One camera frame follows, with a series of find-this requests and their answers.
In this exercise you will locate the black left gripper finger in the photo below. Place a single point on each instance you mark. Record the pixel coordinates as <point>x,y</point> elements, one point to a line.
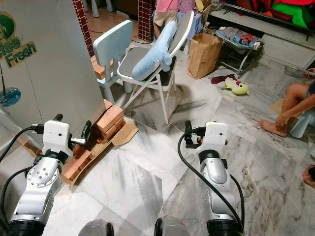
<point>87,131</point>
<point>58,118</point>

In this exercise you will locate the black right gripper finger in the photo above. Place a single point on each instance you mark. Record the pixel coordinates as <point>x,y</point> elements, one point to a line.
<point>188,132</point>

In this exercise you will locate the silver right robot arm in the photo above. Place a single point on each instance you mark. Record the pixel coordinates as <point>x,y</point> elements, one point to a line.
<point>216,177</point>

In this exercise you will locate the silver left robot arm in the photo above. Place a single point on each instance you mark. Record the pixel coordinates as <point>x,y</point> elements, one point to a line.
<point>47,179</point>

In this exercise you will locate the silver fridge door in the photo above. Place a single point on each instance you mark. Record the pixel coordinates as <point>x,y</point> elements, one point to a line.
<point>64,83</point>

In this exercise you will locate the silver fridge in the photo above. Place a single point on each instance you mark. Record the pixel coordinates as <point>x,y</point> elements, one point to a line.
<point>59,59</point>

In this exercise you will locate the red brick stack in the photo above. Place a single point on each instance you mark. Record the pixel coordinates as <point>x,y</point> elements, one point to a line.
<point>110,120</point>
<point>76,164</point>
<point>97,68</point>

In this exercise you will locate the blue round sticker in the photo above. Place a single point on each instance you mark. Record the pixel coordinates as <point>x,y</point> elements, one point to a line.
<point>10,96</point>

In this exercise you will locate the dark red cloth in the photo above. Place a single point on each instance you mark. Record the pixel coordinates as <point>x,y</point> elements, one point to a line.
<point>221,78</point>

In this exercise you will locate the yellow green plush toy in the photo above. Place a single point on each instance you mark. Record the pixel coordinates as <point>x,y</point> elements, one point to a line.
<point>238,88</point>

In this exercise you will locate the green fresh sticker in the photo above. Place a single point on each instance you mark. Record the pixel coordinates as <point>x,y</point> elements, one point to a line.
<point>19,53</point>

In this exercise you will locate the brown paper bag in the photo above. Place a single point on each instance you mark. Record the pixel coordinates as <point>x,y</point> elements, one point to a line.
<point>204,55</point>

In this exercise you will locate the light blue pillow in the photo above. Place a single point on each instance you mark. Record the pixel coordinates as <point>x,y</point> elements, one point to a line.
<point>152,54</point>

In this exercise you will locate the small cardboard piece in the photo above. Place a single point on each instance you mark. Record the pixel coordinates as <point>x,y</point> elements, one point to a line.
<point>277,105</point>

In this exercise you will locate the light blue plastic chair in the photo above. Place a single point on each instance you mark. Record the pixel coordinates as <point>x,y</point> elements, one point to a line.
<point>112,42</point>

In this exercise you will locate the white folding chair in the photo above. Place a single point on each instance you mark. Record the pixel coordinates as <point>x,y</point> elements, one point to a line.
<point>183,37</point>

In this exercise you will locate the grey robot left leg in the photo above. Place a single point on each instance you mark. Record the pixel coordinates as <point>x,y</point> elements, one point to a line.
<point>96,229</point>

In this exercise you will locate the baby bouncer seat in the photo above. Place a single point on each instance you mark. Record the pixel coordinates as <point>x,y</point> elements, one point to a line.
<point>238,38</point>

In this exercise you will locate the light blue stool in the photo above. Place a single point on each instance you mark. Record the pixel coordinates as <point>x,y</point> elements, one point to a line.
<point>302,125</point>

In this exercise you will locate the seated person with bare legs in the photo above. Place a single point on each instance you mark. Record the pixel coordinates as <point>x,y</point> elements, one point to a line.
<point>298,96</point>

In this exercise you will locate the bare foot of person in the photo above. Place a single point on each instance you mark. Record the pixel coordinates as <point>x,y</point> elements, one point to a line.
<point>310,177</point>

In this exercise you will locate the red tiled pillar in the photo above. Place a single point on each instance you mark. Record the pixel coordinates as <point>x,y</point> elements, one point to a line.
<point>144,19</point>

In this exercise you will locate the white low cabinet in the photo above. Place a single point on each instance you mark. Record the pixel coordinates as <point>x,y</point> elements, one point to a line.
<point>285,49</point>

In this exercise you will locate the standing person in pink shirt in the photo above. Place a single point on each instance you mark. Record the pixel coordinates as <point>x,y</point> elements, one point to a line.
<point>165,6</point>

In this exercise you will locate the red and green fabric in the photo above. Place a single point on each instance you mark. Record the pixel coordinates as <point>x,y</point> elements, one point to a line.
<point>290,12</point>

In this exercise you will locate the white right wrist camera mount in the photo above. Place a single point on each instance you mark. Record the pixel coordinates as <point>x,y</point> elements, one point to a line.
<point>214,136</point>

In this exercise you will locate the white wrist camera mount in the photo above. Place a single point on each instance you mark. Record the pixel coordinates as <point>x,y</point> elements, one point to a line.
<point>56,137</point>
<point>214,136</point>

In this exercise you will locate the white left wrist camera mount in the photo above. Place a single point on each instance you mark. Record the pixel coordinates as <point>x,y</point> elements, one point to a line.
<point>56,137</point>

